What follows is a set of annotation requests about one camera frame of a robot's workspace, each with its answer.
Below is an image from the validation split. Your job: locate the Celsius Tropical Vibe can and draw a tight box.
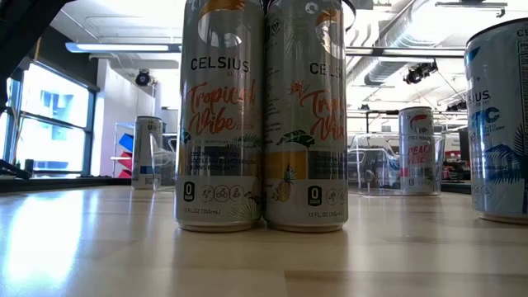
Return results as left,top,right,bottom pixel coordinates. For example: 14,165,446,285
262,0,350,234
175,0,266,233

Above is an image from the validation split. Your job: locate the Celsius Arctic Vibe can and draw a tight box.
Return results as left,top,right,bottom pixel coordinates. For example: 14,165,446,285
130,115,164,191
464,18,528,226

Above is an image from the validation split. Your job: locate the Celsius Peach Vibe can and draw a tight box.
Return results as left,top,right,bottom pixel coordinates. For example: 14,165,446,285
398,106,436,196

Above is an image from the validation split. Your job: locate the clear plastic bin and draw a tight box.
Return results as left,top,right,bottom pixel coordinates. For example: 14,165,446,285
347,132,447,197
148,131,179,193

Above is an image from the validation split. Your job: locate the blue shelf bin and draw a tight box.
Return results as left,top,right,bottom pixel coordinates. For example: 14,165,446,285
118,132,135,153

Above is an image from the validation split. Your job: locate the black round ceiling speaker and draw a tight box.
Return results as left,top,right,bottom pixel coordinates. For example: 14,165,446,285
134,68,152,87

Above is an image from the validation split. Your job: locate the white shelf rack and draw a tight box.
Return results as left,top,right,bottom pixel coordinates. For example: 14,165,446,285
110,121,135,179

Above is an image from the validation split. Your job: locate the long ceiling light fixture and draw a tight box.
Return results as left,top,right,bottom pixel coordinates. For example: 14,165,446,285
64,41,467,59

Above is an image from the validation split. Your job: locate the black monitor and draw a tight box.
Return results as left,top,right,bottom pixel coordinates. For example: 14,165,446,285
459,130,471,164

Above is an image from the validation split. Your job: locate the large dark-framed window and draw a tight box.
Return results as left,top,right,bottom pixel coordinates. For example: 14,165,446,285
0,61,100,177

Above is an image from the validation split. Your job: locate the silver ceiling air duct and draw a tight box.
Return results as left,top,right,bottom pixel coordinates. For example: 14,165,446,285
346,0,467,86

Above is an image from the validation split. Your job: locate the black aluminium table frame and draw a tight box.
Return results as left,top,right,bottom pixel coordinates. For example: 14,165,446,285
0,176,472,195

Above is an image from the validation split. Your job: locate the black ceiling track rail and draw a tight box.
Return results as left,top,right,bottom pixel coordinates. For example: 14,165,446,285
435,1,508,18

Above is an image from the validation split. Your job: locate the black frame strut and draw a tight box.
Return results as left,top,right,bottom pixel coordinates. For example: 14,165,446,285
0,158,34,181

